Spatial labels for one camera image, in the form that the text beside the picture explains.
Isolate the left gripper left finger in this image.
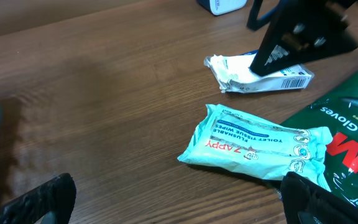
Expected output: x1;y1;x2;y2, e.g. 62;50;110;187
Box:
0;173;76;224

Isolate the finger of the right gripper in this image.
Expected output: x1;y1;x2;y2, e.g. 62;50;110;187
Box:
249;0;358;76
246;0;282;32

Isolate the white paper sachet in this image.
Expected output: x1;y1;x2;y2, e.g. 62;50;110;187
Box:
204;50;314;93

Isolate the teal white wipes packet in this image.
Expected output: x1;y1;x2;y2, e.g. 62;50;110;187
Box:
178;104;333;190

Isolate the white barcode scanner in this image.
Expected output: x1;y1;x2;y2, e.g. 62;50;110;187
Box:
196;0;247;16

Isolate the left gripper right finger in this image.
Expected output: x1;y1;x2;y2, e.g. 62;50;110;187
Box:
280;172;358;224

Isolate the green 3M gloves packet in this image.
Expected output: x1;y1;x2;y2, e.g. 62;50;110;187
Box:
282;72;358;208

